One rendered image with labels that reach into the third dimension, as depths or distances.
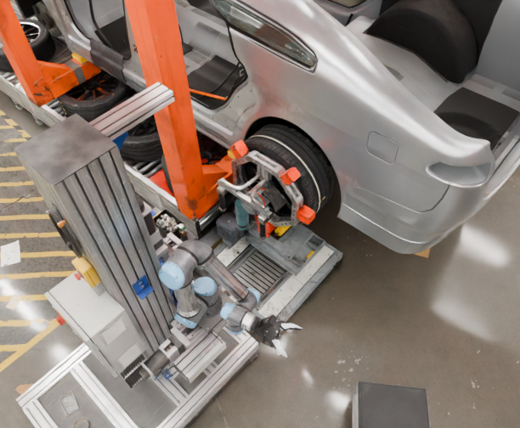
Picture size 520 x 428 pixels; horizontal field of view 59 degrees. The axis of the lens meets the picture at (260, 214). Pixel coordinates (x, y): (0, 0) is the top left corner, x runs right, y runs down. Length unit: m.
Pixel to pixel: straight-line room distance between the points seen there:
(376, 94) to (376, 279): 1.73
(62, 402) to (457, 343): 2.61
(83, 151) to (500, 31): 3.08
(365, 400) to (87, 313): 1.63
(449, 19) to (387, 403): 2.66
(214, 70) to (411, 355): 2.68
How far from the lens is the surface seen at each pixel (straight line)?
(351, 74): 2.38
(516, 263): 4.11
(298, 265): 3.44
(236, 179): 3.08
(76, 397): 3.23
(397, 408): 2.95
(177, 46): 2.43
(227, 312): 2.06
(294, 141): 2.81
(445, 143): 2.27
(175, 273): 1.95
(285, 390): 3.24
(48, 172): 1.63
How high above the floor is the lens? 3.10
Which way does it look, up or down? 52 degrees down
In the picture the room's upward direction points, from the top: 2 degrees counter-clockwise
